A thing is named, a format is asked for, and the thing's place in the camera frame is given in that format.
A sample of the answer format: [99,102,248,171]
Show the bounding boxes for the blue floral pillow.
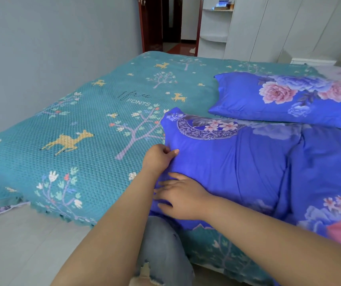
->
[208,71,341,135]

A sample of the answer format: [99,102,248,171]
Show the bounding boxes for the person's right hand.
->
[153,172,215,221]

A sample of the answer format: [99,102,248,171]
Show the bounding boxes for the light blue ripped jeans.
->
[133,216,195,286]

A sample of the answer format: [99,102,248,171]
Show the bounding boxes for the person's right forearm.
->
[205,194,341,286]

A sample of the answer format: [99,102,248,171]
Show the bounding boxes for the dark red wooden door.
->
[138,0,164,53]

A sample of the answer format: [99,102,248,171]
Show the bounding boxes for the blue floral duvet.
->
[150,107,341,239]

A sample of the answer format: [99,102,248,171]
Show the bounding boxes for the dark red door frame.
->
[194,0,204,57]

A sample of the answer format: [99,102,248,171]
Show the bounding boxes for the white nightstand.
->
[290,56,337,67]

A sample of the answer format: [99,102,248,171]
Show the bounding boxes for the teal deer print bedspread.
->
[0,51,327,286]

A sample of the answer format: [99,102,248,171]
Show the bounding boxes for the white corner shelf unit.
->
[197,0,237,59]

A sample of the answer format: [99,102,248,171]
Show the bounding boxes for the person's left forearm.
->
[51,169,161,286]

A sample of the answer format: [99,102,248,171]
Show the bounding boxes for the person's left hand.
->
[141,144,180,177]

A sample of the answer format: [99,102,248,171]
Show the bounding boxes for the white wardrobe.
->
[223,0,341,65]

